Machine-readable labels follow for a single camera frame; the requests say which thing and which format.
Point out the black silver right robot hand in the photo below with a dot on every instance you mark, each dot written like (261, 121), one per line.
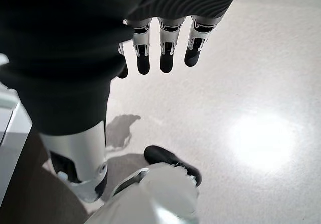
(62, 45)

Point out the white hospital bed frame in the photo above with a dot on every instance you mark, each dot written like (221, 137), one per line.
(15, 133)

